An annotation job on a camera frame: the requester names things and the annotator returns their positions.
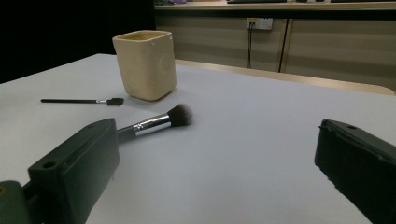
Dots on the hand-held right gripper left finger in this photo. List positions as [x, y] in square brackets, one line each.
[77, 165]

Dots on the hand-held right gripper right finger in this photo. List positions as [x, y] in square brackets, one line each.
[361, 168]

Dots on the thin black makeup brush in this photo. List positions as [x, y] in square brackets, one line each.
[71, 100]

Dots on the large fluffy makeup brush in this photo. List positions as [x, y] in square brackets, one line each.
[155, 123]

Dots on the beige square cup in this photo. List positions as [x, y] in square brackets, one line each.
[146, 67]

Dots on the beige panelled desk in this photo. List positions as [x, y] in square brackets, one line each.
[336, 49]

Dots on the white table mat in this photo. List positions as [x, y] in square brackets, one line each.
[233, 140]

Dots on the black plug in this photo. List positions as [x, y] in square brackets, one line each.
[251, 25]

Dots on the white wall socket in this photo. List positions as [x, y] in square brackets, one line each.
[264, 23]

